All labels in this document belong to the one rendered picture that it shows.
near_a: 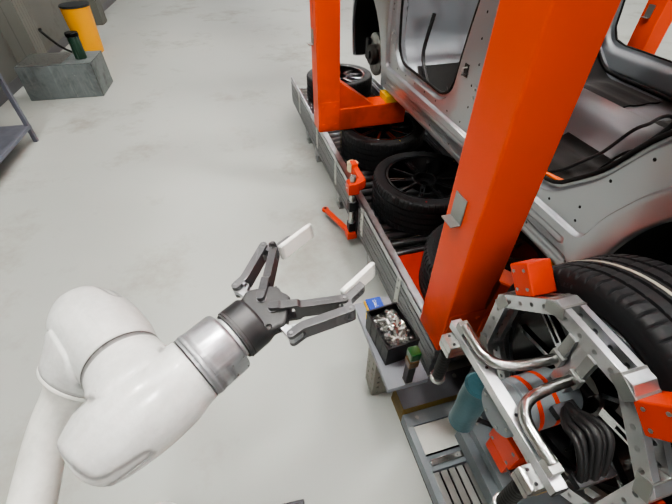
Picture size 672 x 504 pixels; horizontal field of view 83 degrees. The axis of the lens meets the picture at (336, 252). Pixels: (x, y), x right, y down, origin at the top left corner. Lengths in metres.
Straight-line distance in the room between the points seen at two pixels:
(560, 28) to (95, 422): 0.97
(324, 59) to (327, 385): 2.02
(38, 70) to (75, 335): 5.44
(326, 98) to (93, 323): 2.50
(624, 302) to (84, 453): 0.99
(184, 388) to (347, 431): 1.51
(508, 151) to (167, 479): 1.80
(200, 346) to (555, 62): 0.85
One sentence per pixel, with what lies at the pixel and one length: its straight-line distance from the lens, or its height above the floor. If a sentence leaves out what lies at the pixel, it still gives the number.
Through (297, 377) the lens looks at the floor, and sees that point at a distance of 2.08.
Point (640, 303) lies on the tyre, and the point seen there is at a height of 1.18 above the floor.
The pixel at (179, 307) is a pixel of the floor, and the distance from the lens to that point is 2.51.
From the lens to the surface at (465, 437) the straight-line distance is 1.87.
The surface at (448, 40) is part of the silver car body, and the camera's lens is 3.18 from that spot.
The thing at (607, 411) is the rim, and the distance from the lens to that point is 1.23.
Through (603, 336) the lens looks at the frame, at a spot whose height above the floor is 1.11.
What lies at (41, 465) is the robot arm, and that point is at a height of 1.28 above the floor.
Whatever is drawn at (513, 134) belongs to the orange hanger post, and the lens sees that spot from 0.99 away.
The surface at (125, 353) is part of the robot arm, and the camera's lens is 0.53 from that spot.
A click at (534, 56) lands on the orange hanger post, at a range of 0.93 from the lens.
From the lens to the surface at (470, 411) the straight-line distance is 1.35.
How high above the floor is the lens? 1.82
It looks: 43 degrees down
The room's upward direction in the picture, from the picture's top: straight up
